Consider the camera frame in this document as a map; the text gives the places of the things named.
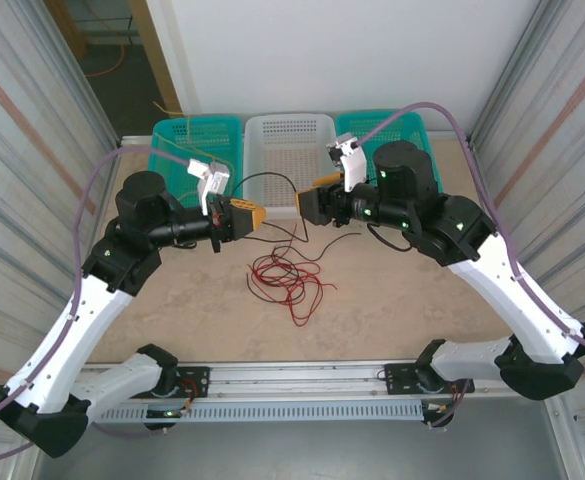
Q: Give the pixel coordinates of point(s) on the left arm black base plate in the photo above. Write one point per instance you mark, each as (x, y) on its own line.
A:
(194, 375)

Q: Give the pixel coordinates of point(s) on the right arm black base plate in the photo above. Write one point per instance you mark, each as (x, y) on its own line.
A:
(397, 375)

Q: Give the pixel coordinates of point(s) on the white plastic basket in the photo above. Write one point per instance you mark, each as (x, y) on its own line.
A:
(287, 150)

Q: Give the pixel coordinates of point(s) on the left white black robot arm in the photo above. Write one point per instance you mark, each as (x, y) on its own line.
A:
(82, 320)

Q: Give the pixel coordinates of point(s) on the teal plastic basket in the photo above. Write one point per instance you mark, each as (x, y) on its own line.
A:
(372, 125)
(207, 135)

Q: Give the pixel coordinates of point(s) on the aluminium frame post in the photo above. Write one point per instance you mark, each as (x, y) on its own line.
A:
(506, 70)
(83, 80)

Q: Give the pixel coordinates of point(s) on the wooden plank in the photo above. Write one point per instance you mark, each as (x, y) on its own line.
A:
(69, 30)

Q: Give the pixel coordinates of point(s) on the wooden door frame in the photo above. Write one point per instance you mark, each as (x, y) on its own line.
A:
(156, 55)

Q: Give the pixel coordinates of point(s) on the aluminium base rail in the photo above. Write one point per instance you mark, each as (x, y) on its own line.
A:
(297, 375)

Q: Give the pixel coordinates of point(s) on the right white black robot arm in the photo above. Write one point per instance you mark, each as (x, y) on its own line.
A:
(512, 300)

